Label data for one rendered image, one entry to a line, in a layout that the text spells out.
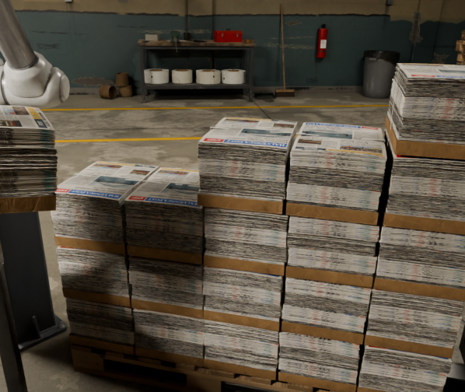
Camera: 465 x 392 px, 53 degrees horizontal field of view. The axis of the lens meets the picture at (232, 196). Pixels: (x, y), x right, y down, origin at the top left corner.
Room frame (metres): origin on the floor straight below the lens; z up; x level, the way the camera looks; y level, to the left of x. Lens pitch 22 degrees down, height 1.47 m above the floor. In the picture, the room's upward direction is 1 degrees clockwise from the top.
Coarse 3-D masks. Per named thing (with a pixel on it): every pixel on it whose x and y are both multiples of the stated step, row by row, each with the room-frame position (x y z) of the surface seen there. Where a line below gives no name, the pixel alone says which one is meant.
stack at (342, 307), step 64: (64, 192) 1.55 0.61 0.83; (128, 192) 1.57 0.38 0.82; (192, 192) 1.57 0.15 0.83; (64, 256) 1.55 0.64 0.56; (128, 256) 1.52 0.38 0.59; (256, 256) 1.39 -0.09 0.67; (320, 256) 1.35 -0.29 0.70; (128, 320) 1.51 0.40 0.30; (192, 320) 1.44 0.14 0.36; (320, 320) 1.34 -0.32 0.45; (192, 384) 1.44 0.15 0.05; (256, 384) 1.38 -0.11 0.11
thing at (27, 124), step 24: (0, 120) 1.16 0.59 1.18; (24, 120) 1.19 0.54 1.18; (0, 144) 1.08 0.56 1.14; (24, 144) 1.11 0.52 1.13; (48, 144) 1.13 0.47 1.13; (0, 168) 1.08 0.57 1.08; (24, 168) 1.10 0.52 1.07; (48, 168) 1.13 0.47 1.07; (0, 192) 1.08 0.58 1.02; (24, 192) 1.10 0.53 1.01; (48, 192) 1.13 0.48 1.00
